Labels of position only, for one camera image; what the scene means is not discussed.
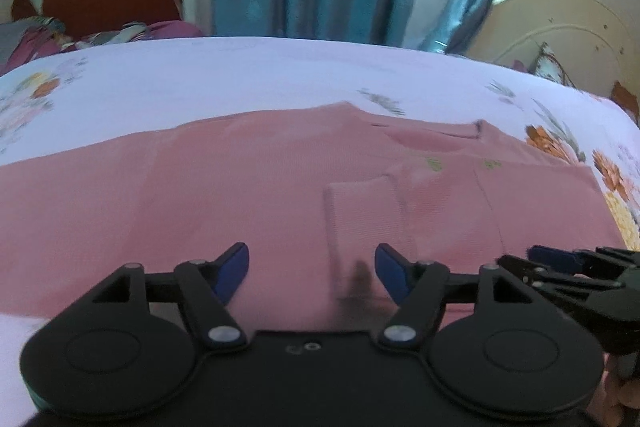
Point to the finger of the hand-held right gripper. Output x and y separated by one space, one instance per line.
550 257
525 272

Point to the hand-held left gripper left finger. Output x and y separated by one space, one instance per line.
234 264

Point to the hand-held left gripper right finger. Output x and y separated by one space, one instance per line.
390 272

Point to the pink knit sweater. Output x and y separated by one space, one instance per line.
225 207

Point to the person's right hand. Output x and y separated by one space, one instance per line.
622 387

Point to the orange patterned pillow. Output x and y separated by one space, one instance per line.
626 99

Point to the floral white pillow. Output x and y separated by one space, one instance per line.
550 67

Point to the floral white bedsheet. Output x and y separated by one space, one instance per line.
200 77

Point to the cream arched headboard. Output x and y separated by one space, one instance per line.
575 27

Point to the magenta pillow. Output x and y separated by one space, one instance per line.
175 28

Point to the patterned crumpled bedding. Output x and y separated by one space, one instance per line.
45 37

